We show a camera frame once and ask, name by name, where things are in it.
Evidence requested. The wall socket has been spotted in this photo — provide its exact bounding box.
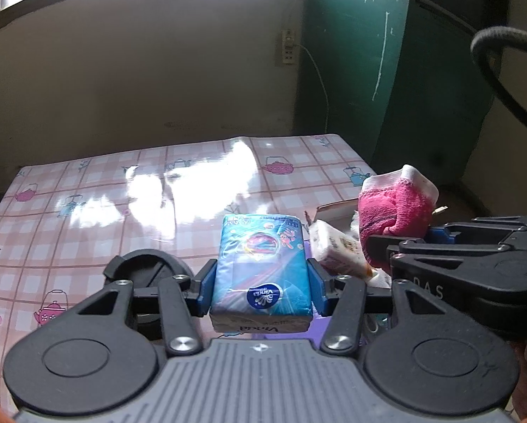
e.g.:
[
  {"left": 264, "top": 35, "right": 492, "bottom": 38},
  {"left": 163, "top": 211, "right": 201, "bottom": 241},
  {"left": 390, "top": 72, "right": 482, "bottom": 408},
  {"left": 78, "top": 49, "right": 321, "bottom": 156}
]
[{"left": 281, "top": 29, "right": 298, "bottom": 67}]

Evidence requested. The green door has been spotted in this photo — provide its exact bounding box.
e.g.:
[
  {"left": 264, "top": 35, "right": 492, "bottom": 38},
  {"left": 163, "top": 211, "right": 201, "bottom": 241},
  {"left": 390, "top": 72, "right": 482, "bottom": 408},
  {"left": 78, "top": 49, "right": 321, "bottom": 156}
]
[{"left": 296, "top": 0, "right": 511, "bottom": 188}]

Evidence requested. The pink checked tablecloth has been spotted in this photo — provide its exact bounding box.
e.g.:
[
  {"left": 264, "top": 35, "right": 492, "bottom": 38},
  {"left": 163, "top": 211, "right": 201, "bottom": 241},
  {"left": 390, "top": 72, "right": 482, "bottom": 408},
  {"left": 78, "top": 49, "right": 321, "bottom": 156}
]
[{"left": 0, "top": 134, "right": 379, "bottom": 406}]

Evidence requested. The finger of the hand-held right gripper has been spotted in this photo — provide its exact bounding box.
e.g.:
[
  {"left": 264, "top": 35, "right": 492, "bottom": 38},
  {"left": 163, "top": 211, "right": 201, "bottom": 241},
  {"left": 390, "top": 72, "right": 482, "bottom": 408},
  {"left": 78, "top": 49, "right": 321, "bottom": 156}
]
[
  {"left": 367, "top": 235, "right": 511, "bottom": 269},
  {"left": 426, "top": 215, "right": 527, "bottom": 244}
]

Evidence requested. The cardboard box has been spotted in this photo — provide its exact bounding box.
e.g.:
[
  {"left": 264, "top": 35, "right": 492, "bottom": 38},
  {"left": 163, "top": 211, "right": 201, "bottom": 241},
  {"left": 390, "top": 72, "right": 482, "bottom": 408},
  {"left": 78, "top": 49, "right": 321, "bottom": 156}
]
[{"left": 304, "top": 198, "right": 365, "bottom": 230}]

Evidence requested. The white and orange packet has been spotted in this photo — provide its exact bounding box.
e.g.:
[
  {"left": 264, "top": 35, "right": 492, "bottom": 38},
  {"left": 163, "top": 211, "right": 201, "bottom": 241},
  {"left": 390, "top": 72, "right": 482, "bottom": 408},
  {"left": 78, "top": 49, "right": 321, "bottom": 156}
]
[{"left": 310, "top": 220, "right": 374, "bottom": 279}]

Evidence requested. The blue tissue packet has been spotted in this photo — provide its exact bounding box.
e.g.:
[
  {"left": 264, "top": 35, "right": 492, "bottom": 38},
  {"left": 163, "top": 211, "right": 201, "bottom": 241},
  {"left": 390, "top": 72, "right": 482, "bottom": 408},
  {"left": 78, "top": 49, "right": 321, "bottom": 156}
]
[{"left": 210, "top": 214, "right": 314, "bottom": 334}]

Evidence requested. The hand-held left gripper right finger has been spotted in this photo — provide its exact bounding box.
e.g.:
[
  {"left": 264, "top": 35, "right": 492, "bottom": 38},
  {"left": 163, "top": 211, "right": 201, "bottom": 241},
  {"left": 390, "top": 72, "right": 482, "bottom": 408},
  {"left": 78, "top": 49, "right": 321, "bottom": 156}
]
[{"left": 307, "top": 258, "right": 449, "bottom": 355}]

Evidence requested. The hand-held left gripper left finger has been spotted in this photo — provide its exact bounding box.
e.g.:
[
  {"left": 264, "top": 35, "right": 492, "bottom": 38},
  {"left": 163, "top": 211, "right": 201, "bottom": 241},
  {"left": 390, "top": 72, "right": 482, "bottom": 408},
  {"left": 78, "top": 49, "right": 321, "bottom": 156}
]
[{"left": 76, "top": 258, "right": 218, "bottom": 355}]

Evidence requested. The black braided cable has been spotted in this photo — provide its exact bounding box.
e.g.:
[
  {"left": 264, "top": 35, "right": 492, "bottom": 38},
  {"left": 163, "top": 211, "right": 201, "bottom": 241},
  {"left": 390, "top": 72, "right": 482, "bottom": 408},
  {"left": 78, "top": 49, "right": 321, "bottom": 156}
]
[{"left": 470, "top": 26, "right": 527, "bottom": 140}]

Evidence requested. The white wall wire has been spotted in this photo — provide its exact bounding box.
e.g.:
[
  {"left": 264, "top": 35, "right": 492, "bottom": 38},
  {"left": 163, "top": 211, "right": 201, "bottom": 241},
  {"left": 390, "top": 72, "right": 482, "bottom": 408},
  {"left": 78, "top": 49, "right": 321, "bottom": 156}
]
[{"left": 289, "top": 0, "right": 331, "bottom": 135}]

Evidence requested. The pink sock with white cuff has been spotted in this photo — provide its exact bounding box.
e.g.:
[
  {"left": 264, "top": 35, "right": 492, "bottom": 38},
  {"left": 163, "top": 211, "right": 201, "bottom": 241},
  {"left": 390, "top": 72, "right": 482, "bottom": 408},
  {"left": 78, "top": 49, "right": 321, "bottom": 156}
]
[{"left": 357, "top": 164, "right": 439, "bottom": 269}]

